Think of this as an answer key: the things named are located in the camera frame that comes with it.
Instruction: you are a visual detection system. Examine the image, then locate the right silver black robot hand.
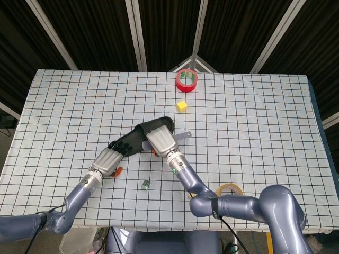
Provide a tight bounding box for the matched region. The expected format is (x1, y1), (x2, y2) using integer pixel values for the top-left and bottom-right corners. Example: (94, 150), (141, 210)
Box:
(146, 125), (179, 158)

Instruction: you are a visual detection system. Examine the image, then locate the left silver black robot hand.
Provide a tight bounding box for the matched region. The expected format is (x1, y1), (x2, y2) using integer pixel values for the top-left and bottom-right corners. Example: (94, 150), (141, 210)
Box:
(90, 141), (133, 179)

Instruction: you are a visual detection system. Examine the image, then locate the grey scraper tool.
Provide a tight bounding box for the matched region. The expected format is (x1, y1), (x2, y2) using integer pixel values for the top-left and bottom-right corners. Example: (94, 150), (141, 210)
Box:
(142, 131), (192, 152)

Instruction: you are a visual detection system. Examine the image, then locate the black slipper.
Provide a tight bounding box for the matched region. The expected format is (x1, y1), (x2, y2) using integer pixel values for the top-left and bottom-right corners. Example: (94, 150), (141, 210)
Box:
(108, 116), (175, 157)

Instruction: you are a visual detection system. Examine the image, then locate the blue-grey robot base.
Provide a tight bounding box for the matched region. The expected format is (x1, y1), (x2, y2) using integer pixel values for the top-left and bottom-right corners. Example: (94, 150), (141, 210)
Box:
(105, 228), (222, 254)

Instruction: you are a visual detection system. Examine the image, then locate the red tape roll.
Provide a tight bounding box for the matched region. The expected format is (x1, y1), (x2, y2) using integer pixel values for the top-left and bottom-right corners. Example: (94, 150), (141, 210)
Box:
(175, 69), (199, 93)

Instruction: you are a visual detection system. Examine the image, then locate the white checkered tablecloth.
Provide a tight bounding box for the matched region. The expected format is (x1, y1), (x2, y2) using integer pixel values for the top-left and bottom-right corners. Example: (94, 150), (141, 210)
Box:
(0, 69), (339, 234)

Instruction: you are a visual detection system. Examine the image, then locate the tan tape roll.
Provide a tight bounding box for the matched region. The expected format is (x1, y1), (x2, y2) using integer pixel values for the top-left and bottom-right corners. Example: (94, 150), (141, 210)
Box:
(216, 183), (244, 197)

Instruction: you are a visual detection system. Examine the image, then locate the white triangular screen foot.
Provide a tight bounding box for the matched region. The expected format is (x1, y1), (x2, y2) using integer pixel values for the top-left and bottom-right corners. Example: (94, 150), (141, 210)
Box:
(168, 55), (218, 73)

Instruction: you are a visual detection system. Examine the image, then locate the black box device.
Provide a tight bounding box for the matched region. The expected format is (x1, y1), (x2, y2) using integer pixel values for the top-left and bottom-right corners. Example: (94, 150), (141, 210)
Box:
(0, 113), (19, 130)

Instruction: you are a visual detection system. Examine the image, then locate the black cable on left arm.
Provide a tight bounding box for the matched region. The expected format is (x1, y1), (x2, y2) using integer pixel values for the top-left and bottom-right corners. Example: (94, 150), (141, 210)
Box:
(25, 203), (67, 254)

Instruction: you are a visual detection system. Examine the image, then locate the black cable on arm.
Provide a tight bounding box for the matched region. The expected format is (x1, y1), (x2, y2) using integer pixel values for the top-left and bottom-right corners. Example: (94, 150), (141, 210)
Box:
(187, 192), (246, 254)
(25, 203), (67, 254)

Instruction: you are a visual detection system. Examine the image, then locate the white screen frame post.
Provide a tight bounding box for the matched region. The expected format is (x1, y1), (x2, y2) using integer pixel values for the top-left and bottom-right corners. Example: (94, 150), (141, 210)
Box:
(0, 101), (21, 120)
(124, 0), (148, 72)
(191, 0), (209, 71)
(249, 0), (302, 74)
(321, 112), (339, 130)
(25, 0), (78, 70)

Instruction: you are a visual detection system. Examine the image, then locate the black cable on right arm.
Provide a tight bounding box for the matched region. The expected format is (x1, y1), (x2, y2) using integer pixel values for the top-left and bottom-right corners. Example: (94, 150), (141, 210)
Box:
(187, 192), (246, 254)

